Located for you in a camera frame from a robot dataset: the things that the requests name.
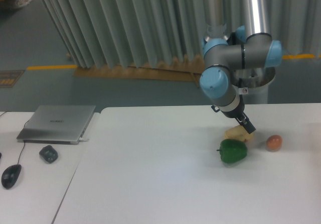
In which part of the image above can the grey green pleated curtain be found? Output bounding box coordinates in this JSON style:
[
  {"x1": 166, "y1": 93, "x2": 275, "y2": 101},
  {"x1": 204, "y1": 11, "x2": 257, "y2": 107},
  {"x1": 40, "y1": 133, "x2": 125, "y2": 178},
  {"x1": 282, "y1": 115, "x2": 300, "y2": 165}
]
[{"x1": 42, "y1": 0, "x2": 320, "y2": 68}]

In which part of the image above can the pale bread loaf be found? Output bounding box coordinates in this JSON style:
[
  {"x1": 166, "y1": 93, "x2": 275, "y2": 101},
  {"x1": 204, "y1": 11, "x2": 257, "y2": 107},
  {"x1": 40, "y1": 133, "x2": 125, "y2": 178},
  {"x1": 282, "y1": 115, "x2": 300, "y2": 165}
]
[{"x1": 224, "y1": 125, "x2": 254, "y2": 142}]

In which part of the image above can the brown egg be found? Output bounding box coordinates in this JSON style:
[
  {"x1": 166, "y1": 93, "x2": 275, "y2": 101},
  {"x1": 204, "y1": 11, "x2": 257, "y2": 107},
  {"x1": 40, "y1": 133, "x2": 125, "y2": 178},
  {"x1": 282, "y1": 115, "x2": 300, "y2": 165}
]
[{"x1": 266, "y1": 135, "x2": 283, "y2": 152}]

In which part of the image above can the white usb plug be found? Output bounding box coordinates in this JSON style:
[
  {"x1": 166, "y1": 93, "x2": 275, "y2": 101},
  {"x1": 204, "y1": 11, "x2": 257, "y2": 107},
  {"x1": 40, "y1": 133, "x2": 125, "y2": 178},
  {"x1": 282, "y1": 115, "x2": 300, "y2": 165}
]
[{"x1": 79, "y1": 138, "x2": 89, "y2": 142}]

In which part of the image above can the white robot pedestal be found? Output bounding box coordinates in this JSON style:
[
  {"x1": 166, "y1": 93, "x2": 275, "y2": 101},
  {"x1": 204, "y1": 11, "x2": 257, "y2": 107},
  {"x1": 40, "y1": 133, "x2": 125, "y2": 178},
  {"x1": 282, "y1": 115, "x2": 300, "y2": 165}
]
[{"x1": 231, "y1": 67, "x2": 276, "y2": 104}]

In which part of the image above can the silver closed laptop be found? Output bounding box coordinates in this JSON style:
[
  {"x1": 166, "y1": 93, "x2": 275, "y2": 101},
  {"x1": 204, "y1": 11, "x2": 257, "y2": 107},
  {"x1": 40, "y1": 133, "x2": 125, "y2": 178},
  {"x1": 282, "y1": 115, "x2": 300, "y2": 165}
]
[{"x1": 17, "y1": 105, "x2": 95, "y2": 145}]

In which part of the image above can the black mouse cable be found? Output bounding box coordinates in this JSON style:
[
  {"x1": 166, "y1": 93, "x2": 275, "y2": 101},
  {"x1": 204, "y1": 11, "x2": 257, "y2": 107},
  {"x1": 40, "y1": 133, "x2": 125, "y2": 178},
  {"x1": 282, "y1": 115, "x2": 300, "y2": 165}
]
[{"x1": 0, "y1": 110, "x2": 36, "y2": 166}]

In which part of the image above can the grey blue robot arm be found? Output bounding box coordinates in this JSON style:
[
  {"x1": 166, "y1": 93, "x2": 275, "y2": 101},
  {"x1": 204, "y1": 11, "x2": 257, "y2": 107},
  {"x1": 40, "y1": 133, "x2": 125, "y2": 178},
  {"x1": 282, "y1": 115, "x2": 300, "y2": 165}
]
[{"x1": 200, "y1": 0, "x2": 282, "y2": 134}]

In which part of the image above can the green bell pepper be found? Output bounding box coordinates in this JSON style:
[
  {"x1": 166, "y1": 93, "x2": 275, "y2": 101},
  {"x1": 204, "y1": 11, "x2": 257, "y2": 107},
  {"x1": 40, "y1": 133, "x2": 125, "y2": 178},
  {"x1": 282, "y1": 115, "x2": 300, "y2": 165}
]
[{"x1": 216, "y1": 139, "x2": 248, "y2": 164}]

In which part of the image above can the brown cardboard sheet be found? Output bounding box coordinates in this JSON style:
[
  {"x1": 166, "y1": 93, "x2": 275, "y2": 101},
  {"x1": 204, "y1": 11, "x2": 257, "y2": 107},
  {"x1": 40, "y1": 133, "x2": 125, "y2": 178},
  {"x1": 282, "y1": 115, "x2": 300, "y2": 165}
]
[{"x1": 73, "y1": 54, "x2": 205, "y2": 87}]

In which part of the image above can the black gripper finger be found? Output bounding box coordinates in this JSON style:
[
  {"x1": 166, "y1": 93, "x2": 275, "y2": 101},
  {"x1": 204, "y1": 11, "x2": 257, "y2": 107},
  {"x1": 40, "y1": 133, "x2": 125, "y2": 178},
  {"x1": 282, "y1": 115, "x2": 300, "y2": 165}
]
[{"x1": 236, "y1": 113, "x2": 256, "y2": 134}]

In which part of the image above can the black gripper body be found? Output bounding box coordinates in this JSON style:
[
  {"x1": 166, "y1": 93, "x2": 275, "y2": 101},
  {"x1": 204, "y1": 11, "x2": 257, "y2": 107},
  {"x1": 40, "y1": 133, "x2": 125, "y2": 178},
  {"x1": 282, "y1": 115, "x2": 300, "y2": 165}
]
[{"x1": 210, "y1": 90, "x2": 246, "y2": 120}]

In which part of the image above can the black computer mouse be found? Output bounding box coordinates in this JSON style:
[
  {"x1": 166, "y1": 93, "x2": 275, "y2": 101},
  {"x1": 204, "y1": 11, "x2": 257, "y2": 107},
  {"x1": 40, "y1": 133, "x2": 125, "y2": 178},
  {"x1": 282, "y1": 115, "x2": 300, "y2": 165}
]
[{"x1": 1, "y1": 164, "x2": 22, "y2": 189}]

